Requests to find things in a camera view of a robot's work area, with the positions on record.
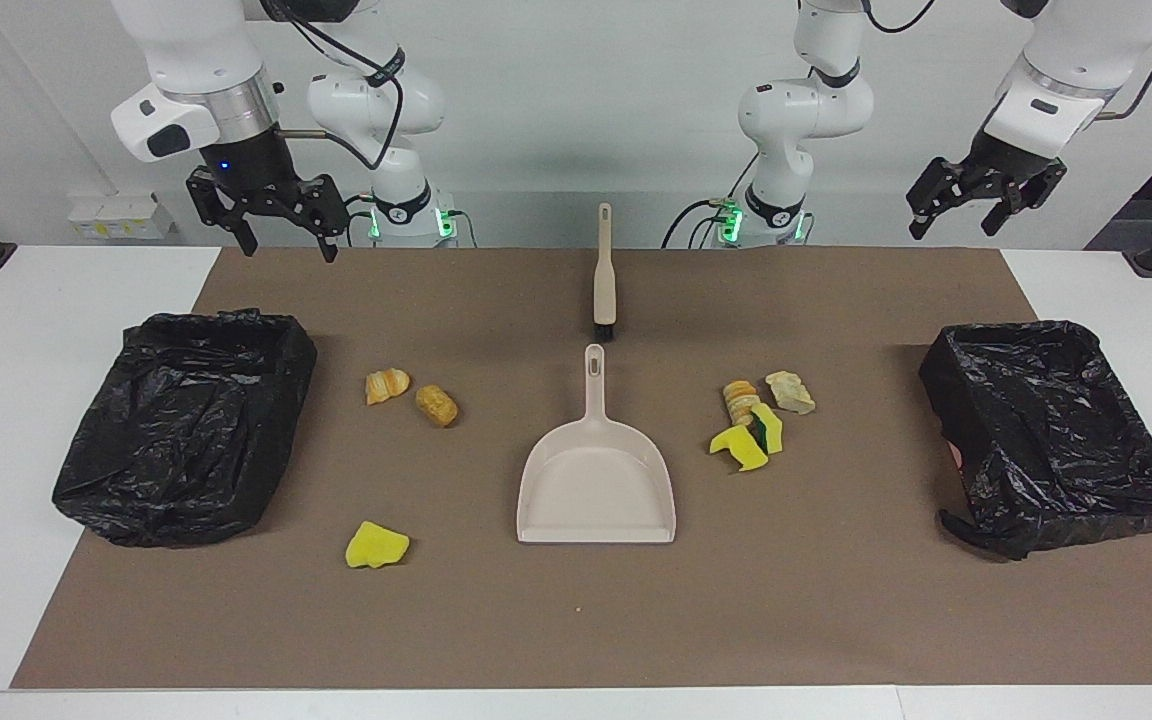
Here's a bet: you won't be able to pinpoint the pale striped pastry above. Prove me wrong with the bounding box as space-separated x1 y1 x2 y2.
765 371 817 415

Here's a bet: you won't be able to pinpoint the pale bread chunk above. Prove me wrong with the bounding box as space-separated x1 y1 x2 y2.
722 380 762 426

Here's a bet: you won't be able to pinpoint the yellow sponge with green pad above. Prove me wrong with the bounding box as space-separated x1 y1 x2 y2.
748 403 785 455

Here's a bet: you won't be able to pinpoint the beige hand brush black bristles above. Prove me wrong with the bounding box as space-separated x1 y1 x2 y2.
593 203 619 341

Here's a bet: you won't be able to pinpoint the curved yellow sponge piece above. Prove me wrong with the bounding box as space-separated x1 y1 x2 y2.
709 425 769 472

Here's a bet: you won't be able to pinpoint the beige plastic dustpan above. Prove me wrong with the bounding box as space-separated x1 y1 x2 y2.
517 344 677 544

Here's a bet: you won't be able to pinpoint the black bag lined bin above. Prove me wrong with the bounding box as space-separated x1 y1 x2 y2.
52 308 318 548
918 320 1152 561

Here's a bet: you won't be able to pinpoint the small orange striped croissant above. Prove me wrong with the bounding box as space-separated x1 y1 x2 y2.
365 368 412 406

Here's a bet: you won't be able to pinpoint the brown oval bread roll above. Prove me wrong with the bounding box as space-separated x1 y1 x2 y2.
414 385 459 428

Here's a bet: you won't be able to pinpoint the flat yellow sponge piece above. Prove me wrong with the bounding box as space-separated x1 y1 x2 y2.
345 520 411 570

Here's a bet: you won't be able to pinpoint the brown table mat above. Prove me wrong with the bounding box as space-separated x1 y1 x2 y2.
11 247 1152 689

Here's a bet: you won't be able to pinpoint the black base cable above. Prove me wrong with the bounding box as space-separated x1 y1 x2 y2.
661 197 737 249
323 194 377 248

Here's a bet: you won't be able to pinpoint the white wall power box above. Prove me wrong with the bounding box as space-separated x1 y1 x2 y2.
68 193 177 241

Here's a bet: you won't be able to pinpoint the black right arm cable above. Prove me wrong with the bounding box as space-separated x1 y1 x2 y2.
261 0 407 171

